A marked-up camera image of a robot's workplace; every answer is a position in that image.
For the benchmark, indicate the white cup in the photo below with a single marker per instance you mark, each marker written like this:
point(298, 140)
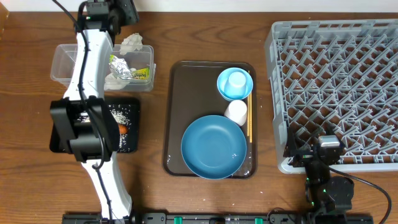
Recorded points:
point(237, 112)

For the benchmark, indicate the dark blue plate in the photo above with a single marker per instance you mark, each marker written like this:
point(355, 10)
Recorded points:
point(213, 147)

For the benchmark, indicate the orange carrot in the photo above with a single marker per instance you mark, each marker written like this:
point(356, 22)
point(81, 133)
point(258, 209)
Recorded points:
point(122, 129)

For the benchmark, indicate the clear plastic bin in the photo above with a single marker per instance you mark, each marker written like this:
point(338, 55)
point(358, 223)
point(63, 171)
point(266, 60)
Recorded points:
point(139, 58)

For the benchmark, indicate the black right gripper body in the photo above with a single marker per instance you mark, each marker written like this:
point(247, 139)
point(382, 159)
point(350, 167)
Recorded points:
point(303, 158)

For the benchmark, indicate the yellow silver snack wrapper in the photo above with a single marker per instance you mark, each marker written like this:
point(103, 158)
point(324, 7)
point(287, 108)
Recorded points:
point(120, 69)

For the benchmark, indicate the black tray bin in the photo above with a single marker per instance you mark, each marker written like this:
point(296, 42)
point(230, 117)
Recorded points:
point(134, 114)

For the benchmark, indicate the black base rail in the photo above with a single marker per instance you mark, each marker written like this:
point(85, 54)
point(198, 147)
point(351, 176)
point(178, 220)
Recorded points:
point(272, 217)

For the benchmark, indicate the white paper napkin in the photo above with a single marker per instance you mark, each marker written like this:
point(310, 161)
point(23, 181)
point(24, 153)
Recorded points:
point(131, 43)

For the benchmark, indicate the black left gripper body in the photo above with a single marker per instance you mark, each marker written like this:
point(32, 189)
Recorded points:
point(125, 12)

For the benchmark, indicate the light blue bowl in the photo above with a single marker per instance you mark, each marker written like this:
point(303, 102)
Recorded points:
point(223, 76)

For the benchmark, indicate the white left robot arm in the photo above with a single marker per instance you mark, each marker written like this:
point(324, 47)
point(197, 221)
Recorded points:
point(82, 122)

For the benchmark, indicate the grey dishwasher rack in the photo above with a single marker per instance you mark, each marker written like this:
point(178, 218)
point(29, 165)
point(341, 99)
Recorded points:
point(341, 74)

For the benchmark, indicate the light blue cup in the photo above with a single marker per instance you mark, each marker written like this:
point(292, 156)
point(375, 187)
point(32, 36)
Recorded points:
point(235, 85)

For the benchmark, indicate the wooden chopstick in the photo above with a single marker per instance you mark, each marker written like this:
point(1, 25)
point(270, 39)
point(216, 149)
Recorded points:
point(249, 116)
point(250, 140)

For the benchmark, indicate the brown serving tray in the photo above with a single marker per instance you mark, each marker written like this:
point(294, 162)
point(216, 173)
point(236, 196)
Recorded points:
point(192, 94)

